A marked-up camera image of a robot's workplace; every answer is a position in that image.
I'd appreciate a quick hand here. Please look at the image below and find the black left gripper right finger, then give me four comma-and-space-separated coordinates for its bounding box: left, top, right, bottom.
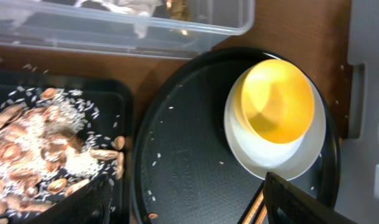
263, 172, 354, 224

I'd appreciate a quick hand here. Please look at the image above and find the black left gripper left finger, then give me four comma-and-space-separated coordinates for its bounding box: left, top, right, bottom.
28, 174, 113, 224

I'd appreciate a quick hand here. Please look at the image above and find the wooden chopstick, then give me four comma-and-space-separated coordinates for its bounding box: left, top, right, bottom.
255, 206, 267, 224
241, 190, 264, 224

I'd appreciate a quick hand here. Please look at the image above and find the white plate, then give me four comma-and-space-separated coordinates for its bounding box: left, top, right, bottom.
224, 70, 327, 180

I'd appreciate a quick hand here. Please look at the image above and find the yellow bowl with food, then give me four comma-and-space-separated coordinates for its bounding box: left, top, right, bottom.
233, 59, 315, 144

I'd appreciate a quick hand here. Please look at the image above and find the white tissue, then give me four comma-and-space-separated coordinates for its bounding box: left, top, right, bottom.
73, 0, 164, 40

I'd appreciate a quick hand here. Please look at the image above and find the grey dishwasher rack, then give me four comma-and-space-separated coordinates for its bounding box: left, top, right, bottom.
335, 0, 379, 223

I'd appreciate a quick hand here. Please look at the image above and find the pile of food scraps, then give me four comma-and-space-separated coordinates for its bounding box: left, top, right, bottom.
0, 86, 126, 224

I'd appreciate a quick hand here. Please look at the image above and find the round black tray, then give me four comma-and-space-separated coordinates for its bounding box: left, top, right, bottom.
130, 47, 341, 224

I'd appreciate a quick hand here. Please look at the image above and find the rectangular black tray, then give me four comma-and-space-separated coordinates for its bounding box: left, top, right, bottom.
0, 70, 136, 224

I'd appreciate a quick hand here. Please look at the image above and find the clear plastic bin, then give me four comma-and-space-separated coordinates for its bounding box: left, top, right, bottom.
0, 0, 255, 59

